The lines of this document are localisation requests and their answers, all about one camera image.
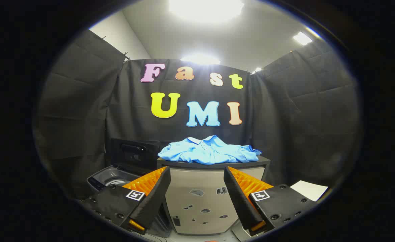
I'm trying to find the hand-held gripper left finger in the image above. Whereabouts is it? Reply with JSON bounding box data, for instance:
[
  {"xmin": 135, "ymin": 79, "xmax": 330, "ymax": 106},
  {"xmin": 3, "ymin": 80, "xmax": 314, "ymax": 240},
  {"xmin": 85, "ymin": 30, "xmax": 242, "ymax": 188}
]
[{"xmin": 80, "ymin": 166, "xmax": 171, "ymax": 235}]

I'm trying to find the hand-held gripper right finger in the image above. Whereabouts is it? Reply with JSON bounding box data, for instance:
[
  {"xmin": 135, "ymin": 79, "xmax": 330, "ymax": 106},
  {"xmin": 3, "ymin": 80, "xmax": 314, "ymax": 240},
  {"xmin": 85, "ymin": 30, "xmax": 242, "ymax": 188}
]
[{"xmin": 224, "ymin": 166, "xmax": 319, "ymax": 236}]

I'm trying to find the light blue polo shirt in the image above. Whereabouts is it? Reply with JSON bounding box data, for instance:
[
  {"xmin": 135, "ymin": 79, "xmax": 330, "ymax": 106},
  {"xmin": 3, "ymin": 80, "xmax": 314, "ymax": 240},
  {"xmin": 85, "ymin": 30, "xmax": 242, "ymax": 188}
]
[{"xmin": 158, "ymin": 135, "xmax": 262, "ymax": 165}]

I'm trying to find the beige cabinet with black top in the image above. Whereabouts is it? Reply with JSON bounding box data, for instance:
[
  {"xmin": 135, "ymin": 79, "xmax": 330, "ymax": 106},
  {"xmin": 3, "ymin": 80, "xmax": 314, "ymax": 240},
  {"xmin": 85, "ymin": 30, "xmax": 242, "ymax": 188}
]
[{"xmin": 156, "ymin": 156, "xmax": 271, "ymax": 235}]

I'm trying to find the black backdrop cloth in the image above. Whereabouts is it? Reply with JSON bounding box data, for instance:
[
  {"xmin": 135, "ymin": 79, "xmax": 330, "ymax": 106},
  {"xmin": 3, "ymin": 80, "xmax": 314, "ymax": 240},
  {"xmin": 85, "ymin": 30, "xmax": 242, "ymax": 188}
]
[{"xmin": 33, "ymin": 30, "xmax": 361, "ymax": 199}]

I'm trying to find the large round ceiling light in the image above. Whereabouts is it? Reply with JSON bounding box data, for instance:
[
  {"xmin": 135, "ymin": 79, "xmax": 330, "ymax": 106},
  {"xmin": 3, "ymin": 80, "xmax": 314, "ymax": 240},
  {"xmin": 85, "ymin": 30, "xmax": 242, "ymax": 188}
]
[{"xmin": 169, "ymin": 0, "xmax": 245, "ymax": 23}]

